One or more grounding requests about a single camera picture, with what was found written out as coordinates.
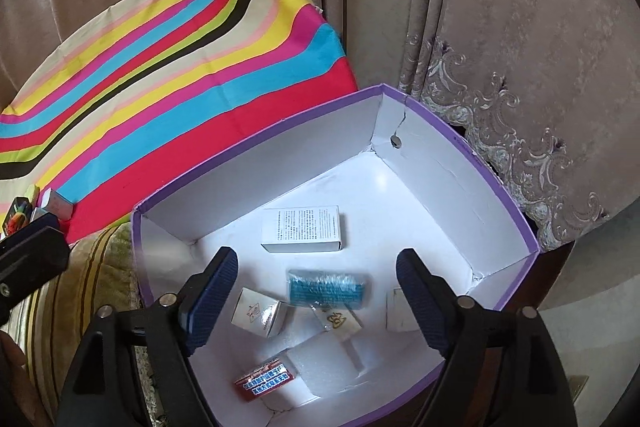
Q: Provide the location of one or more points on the small plain white box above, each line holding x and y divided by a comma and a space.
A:
397, 312

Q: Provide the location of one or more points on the dark wooden furniture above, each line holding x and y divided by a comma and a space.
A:
555, 272

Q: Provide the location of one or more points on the teal bubble-wrapped packet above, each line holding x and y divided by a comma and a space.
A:
327, 289

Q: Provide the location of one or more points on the small pink and white box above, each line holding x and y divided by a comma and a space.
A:
55, 204

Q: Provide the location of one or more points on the white box gold logo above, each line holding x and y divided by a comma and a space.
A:
337, 321

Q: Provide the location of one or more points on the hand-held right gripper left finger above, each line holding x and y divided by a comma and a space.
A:
215, 297

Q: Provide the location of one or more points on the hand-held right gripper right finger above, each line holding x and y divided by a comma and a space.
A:
420, 297

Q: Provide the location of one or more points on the purple storage box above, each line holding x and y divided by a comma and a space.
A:
350, 167

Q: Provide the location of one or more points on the small white box red logo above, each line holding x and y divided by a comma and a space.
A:
255, 309

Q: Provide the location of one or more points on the colourful striped cloth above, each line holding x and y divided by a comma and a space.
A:
175, 82

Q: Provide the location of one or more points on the white box with black text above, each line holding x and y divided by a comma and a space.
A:
300, 227

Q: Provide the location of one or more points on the beige embroidered curtain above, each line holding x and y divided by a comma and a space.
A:
500, 7

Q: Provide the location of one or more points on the red and blue striped box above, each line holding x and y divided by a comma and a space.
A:
267, 379

